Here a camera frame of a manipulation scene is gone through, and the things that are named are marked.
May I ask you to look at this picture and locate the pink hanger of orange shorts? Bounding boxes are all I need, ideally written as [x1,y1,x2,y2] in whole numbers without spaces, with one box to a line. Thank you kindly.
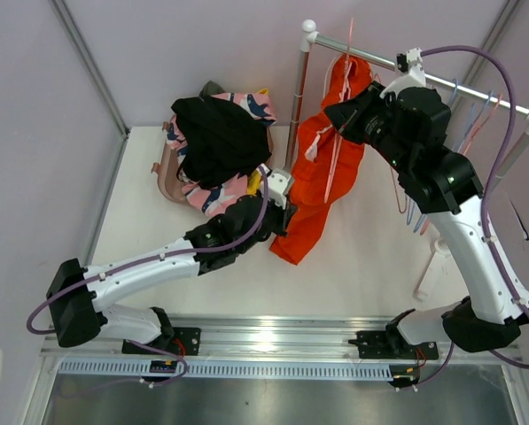
[321,17,358,205]

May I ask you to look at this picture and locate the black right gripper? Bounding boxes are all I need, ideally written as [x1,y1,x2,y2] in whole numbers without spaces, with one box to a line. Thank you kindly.
[325,81,414,175]

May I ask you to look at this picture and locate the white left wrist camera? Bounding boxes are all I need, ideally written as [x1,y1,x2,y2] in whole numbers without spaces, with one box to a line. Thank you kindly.
[266,169,294,210]

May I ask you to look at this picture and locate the pink hanger of black shorts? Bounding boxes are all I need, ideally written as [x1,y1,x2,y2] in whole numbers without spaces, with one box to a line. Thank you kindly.
[390,169,408,214]

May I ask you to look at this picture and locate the pink translucent plastic basin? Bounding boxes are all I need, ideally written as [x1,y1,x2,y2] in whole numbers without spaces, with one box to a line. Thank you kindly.
[152,117,253,216]

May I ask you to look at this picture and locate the black shorts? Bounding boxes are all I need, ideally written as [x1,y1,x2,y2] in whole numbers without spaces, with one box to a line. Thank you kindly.
[172,97,271,189]

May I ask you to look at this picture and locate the olive green shorts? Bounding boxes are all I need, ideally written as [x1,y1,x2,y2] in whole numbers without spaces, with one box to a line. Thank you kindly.
[199,81,225,97]

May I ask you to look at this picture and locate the yellow shorts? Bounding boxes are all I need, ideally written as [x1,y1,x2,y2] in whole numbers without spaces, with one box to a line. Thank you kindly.
[246,88,269,196]

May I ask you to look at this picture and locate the pink hanger of yellow shorts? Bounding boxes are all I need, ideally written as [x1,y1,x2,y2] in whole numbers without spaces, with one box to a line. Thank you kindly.
[453,91,499,155]

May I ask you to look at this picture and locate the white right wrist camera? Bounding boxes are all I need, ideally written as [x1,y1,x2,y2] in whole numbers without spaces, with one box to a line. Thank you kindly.
[379,47,426,99]

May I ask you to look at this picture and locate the blue hanger of patterned shorts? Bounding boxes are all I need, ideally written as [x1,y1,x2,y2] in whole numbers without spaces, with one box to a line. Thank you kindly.
[405,198,425,233]

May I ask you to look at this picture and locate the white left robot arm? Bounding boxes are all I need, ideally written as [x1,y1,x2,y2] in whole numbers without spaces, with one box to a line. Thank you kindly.
[46,196,297,354]

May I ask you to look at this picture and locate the metal clothes rack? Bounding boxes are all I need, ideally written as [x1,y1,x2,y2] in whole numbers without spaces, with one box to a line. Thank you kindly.
[285,19,529,302]

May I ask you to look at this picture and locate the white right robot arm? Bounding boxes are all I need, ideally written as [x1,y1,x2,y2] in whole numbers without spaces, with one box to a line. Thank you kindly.
[324,82,529,358]

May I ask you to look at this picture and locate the orange shorts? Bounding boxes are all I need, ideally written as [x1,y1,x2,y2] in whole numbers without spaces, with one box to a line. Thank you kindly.
[270,56,372,265]

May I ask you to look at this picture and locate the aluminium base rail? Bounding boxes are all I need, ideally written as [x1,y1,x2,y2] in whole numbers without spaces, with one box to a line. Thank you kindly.
[41,317,500,382]

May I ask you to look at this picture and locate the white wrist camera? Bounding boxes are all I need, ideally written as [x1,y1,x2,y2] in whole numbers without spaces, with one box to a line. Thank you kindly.
[266,169,294,210]
[379,47,426,99]

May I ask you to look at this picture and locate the pink patterned shorts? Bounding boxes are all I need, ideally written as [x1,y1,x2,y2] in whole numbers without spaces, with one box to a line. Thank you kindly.
[164,89,276,217]

